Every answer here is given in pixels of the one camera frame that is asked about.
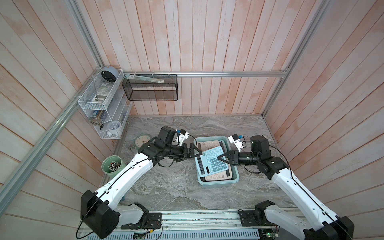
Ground upturned pink calculator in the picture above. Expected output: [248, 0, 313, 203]
[205, 171, 232, 182]

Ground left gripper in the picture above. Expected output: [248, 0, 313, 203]
[164, 142, 202, 162]

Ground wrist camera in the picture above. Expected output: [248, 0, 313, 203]
[228, 134, 243, 152]
[176, 129, 189, 147]

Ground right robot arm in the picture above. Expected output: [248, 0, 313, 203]
[219, 135, 355, 240]

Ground small pink calculator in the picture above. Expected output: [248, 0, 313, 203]
[198, 140, 223, 152]

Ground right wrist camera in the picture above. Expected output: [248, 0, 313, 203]
[228, 134, 243, 152]

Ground black mesh basket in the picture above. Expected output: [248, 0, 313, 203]
[122, 74, 179, 101]

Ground ruler on basket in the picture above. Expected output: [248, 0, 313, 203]
[124, 74, 165, 84]

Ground white wire shelf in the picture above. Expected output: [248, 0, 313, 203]
[78, 68, 132, 140]

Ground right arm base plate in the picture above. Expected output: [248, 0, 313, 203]
[238, 210, 277, 227]

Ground green round clock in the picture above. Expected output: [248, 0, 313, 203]
[134, 134, 152, 150]

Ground small teal calculator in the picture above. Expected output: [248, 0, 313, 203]
[196, 147, 229, 177]

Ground green pen cup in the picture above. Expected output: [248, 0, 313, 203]
[102, 155, 126, 178]

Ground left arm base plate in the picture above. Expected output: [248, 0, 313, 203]
[127, 213, 162, 231]

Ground grey round alarm clock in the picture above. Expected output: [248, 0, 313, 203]
[101, 66, 119, 83]

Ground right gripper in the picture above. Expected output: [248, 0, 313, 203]
[218, 151, 260, 167]

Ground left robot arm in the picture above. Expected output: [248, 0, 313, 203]
[81, 126, 203, 239]

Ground mint green storage box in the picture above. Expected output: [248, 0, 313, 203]
[195, 136, 240, 188]

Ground white mug on shelf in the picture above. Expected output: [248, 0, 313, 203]
[107, 121, 122, 138]

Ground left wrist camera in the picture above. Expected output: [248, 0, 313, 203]
[176, 129, 189, 147]

